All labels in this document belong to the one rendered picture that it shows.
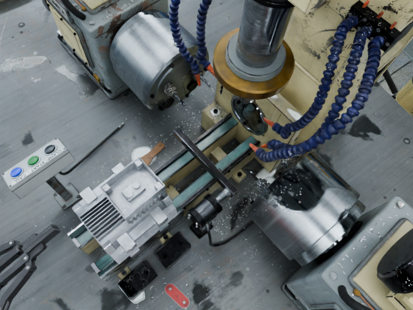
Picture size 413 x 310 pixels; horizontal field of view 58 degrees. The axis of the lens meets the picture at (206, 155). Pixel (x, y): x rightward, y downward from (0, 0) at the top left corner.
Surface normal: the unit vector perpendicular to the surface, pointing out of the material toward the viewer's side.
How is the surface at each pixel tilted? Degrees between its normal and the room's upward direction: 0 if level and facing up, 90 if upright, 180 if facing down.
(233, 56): 0
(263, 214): 65
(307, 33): 90
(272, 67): 0
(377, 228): 0
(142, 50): 28
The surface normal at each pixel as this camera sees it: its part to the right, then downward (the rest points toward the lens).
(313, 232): -0.39, 0.03
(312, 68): -0.75, 0.59
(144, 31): -0.07, -0.29
